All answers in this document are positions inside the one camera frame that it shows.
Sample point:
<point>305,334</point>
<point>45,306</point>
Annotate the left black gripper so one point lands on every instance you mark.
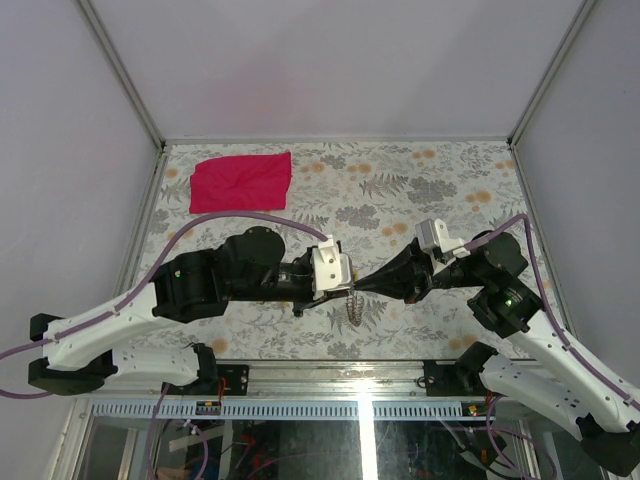
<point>308,303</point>

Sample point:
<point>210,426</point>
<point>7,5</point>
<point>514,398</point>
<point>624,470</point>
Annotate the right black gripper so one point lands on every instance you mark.
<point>408,274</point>

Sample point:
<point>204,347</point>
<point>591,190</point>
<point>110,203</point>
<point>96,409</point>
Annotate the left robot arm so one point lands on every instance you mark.
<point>87,352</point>

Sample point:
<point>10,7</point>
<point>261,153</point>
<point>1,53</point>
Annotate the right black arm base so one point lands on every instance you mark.
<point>440,380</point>

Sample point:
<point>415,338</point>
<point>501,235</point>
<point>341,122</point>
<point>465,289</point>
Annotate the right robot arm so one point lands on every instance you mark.
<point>590,401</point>

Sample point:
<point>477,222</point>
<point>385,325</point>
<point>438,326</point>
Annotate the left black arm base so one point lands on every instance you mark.
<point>233,379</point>

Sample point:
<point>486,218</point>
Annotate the pink folded cloth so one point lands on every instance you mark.
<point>241,182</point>

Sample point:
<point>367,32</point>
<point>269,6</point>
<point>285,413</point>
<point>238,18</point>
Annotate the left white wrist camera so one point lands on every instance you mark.
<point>332,269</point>

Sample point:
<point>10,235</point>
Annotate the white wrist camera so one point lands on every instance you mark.
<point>435,241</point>
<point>332,269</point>

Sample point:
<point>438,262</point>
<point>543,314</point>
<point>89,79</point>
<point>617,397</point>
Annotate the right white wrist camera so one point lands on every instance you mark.
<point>435,241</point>

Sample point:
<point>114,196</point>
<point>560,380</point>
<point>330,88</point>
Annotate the aluminium front rail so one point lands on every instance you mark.
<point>334,380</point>

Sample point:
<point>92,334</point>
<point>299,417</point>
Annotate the white slotted cable duct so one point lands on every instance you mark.
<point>288,410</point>

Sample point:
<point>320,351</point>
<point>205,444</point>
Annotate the right aluminium frame post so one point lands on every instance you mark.
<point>557,60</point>

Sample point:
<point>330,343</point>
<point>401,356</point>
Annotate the aluminium frame post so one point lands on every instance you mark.
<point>557,60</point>
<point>108,49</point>

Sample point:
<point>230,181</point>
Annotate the left aluminium frame post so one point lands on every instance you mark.
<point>108,49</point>

